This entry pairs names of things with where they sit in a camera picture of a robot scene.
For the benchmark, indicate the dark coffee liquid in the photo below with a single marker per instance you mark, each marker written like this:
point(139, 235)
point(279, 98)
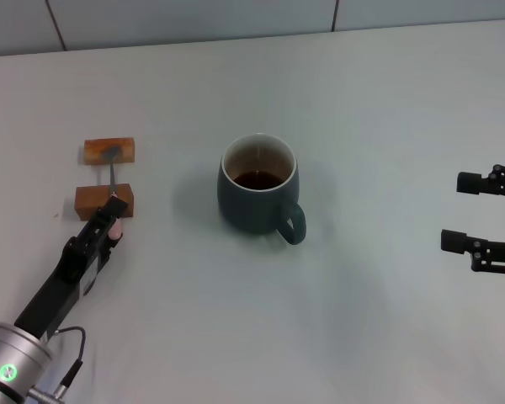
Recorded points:
point(256, 181)

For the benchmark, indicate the light stained wooden block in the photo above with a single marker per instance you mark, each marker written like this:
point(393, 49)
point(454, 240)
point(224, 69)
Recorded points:
point(126, 149)

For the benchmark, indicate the grey ceramic cup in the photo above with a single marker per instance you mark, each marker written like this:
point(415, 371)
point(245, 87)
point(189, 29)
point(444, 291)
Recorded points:
point(244, 210)

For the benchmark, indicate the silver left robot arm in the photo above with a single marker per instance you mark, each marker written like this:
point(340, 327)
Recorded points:
point(12, 362)

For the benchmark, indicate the dark notched wooden block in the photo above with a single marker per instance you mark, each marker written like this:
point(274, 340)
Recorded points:
point(88, 200)

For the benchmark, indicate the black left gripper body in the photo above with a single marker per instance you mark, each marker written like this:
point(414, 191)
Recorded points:
point(63, 286)

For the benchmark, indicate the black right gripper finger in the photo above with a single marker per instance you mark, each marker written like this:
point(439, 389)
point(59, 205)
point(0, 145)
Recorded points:
point(454, 241)
point(471, 183)

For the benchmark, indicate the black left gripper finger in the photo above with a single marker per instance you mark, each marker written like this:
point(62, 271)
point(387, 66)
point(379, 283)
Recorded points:
point(112, 244)
point(105, 219)

